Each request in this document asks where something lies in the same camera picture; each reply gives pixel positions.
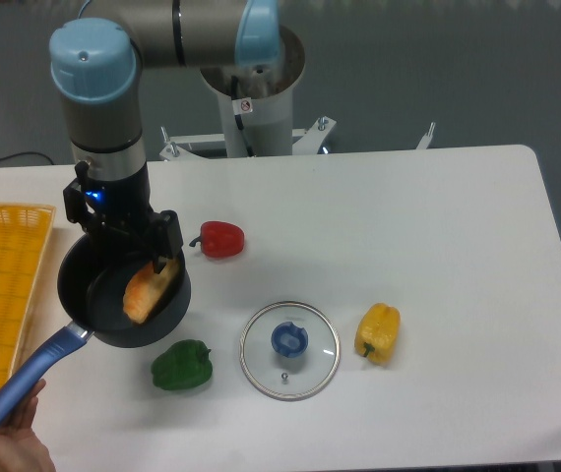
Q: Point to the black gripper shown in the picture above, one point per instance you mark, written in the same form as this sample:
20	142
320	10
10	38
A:
118	217

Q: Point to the black saucepan blue handle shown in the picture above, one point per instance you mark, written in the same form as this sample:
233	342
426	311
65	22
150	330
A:
91	291

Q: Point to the orange triangle bread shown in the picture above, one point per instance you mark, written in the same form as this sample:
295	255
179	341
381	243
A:
146	288

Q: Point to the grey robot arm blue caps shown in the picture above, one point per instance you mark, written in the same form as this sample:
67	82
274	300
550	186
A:
96	62

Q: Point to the person's hand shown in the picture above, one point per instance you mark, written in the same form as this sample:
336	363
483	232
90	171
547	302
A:
20	448

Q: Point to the red bell pepper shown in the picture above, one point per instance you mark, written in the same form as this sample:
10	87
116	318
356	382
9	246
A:
219	240

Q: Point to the green bell pepper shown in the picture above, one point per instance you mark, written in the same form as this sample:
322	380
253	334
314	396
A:
184	365

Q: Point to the glass lid blue knob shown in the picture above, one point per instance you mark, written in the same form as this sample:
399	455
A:
289	351

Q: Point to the yellow bell pepper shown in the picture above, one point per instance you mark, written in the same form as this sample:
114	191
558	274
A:
377	334

